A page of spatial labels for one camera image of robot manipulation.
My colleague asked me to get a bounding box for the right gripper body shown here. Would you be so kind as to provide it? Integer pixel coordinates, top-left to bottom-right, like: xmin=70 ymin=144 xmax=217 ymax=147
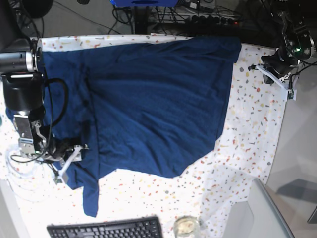
xmin=42 ymin=138 xmax=72 ymax=163

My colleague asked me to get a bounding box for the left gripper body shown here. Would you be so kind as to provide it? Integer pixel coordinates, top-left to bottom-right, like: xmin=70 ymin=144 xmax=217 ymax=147
xmin=262 ymin=51 xmax=297 ymax=77

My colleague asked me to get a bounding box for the dark blue t-shirt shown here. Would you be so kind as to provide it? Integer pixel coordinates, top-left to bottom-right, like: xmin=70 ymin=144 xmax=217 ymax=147
xmin=6 ymin=36 xmax=242 ymax=218

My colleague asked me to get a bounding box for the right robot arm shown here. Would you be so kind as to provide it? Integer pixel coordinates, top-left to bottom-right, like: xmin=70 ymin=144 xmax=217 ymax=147
xmin=0 ymin=0 xmax=86 ymax=163

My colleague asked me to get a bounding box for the terrazzo pattern table cloth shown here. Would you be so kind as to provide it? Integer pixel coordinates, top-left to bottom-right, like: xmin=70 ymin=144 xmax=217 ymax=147
xmin=0 ymin=44 xmax=286 ymax=238

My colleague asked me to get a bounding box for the black computer keyboard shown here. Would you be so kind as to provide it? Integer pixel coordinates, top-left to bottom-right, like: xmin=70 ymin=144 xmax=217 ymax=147
xmin=47 ymin=216 xmax=163 ymax=238

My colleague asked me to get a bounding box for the clear glass jar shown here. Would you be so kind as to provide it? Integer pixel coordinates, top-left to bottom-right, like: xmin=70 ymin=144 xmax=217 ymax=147
xmin=173 ymin=216 xmax=201 ymax=238

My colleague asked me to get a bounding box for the blue box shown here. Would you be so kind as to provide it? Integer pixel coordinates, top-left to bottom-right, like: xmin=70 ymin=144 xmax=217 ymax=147
xmin=110 ymin=0 xmax=185 ymax=7

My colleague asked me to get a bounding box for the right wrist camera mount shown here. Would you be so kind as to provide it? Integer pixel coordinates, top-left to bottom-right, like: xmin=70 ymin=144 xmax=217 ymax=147
xmin=53 ymin=144 xmax=89 ymax=184

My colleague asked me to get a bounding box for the coiled white cable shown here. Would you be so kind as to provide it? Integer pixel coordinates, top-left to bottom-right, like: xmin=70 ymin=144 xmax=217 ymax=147
xmin=4 ymin=146 xmax=54 ymax=204

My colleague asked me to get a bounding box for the black wire rack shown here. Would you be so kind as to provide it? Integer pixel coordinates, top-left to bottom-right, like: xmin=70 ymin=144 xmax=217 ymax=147
xmin=148 ymin=6 xmax=243 ymax=25

